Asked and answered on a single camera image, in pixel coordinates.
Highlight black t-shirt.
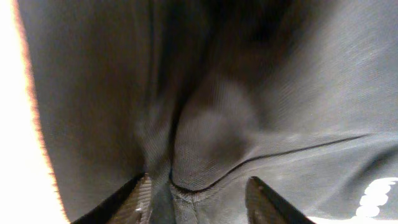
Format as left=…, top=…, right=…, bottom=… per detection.
left=18, top=0, right=397, bottom=223

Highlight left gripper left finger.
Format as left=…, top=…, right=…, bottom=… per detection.
left=72, top=174, right=152, bottom=224

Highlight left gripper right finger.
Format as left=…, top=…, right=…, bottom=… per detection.
left=245, top=176, right=315, bottom=224

